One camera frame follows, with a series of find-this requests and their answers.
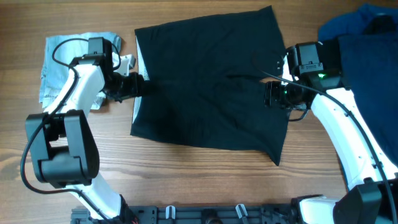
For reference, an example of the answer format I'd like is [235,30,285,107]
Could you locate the black shorts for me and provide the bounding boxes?
[131,6,289,164]

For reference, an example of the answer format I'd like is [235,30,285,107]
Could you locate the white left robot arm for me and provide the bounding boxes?
[21,55,143,223]

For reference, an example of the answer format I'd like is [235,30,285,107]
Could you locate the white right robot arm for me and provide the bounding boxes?
[265,73,397,223]

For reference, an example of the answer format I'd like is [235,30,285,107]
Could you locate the light blue denim shorts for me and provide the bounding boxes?
[39,32,121,108]

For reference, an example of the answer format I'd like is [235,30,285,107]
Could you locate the dark navy garment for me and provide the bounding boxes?
[338,32,397,165]

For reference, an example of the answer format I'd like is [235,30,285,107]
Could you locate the blue polo shirt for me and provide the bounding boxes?
[318,4,397,42]

